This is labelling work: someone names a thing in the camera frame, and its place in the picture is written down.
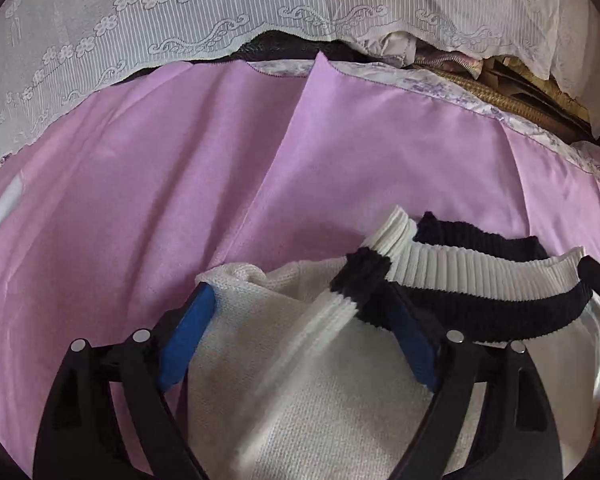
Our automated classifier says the white knit sweater black trim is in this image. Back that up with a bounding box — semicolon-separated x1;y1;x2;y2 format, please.
188;209;600;479

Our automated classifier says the stacked bedding under lace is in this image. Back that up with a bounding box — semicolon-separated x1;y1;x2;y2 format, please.
228;32;594;143

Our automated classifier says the purple bed sheet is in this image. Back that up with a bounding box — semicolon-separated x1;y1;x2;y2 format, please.
0;56;600;479

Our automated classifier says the white lace cover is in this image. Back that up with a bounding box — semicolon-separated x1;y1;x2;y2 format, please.
0;0;600;165

